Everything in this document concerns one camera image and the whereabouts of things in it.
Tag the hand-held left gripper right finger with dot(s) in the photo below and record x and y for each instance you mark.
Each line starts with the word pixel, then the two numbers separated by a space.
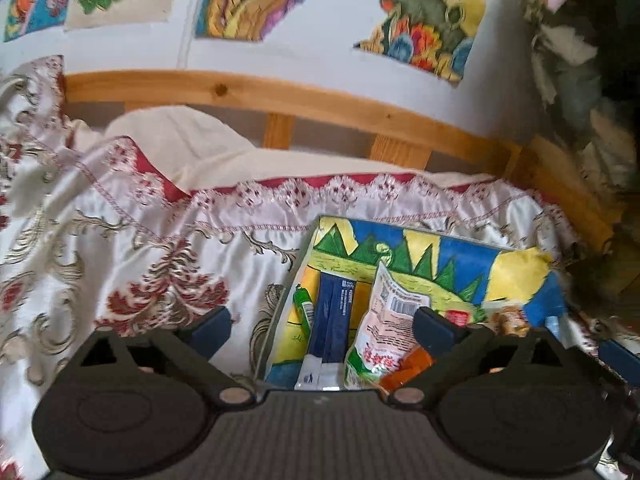
pixel 432 330

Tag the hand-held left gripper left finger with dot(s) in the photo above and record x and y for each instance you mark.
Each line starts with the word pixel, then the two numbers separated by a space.
pixel 210 332

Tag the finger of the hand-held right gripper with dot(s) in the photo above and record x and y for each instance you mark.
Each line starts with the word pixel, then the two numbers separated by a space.
pixel 620 360

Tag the orange snack packet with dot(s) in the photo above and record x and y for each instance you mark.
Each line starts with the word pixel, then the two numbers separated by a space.
pixel 407 370

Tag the white green snack packet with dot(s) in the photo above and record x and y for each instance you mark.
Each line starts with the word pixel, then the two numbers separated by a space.
pixel 380 320

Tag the grey cardboard box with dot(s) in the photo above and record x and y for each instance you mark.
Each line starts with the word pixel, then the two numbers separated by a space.
pixel 280 330

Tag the clear rice cracker packet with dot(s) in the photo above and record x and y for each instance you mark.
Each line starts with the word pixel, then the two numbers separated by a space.
pixel 510 320

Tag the green candy stick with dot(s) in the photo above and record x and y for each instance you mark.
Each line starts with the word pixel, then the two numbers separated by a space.
pixel 303 305

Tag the blue snack packet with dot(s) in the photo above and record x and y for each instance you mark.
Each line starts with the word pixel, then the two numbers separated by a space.
pixel 330 330

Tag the brown hanging garment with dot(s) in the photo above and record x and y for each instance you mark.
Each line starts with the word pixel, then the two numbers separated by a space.
pixel 605 280

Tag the floral satin bedspread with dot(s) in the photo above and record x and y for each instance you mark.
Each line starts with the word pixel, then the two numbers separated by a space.
pixel 100 260

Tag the cream pillow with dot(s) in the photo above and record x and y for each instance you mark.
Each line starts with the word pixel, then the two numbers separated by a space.
pixel 200 145

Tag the pile of clothes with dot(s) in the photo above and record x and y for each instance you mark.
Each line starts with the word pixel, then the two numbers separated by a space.
pixel 570 90

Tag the wooden bed frame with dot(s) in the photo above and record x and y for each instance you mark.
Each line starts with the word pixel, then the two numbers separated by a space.
pixel 250 92

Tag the white wall pipe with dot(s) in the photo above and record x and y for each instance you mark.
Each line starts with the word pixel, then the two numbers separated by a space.
pixel 187 25

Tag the hillside landscape wall drawing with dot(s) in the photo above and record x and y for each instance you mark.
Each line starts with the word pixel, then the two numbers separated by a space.
pixel 425 15

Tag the swirly sky wall drawing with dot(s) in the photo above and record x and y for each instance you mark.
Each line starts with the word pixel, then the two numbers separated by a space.
pixel 250 0

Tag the orange-haired girl wall drawing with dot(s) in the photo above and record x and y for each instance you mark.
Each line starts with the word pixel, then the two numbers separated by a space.
pixel 35 5

